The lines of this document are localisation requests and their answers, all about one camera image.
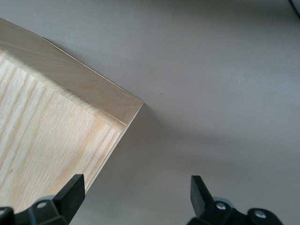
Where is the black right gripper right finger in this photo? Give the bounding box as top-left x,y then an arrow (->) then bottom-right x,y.
187,175 -> 284,225

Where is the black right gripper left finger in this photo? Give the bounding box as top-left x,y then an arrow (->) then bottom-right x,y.
0,173 -> 85,225

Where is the light wooden drawer cabinet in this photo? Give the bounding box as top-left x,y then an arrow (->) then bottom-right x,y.
0,17 -> 144,211

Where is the black cable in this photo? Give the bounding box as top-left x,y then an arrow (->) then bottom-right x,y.
287,0 -> 300,13

